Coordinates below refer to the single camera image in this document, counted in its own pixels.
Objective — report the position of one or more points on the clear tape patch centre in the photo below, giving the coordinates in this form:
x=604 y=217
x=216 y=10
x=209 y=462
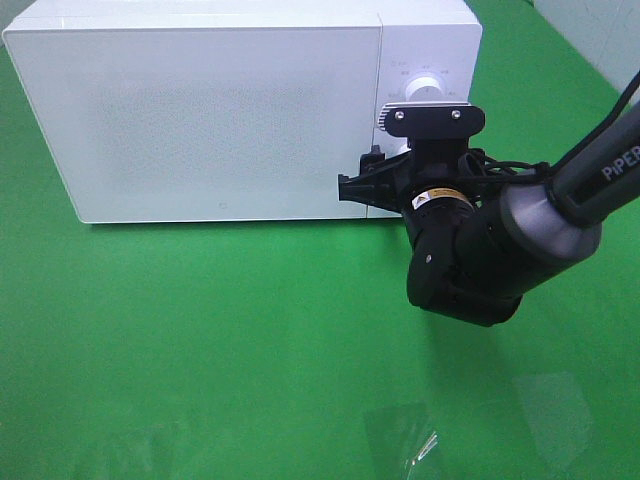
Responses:
x=403 y=442

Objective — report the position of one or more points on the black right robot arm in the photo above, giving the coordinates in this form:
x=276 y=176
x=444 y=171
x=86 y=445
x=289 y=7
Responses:
x=485 y=232

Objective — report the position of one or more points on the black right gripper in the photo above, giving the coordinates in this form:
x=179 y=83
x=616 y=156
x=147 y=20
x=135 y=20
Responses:
x=429 y=181

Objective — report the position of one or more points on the white microwave knob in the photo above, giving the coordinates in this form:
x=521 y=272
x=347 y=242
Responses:
x=424 y=88
x=401 y=149

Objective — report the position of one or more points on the white microwave door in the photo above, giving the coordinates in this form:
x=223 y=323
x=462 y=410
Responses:
x=202 y=124

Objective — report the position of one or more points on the white microwave oven body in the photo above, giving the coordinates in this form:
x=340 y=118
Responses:
x=415 y=37

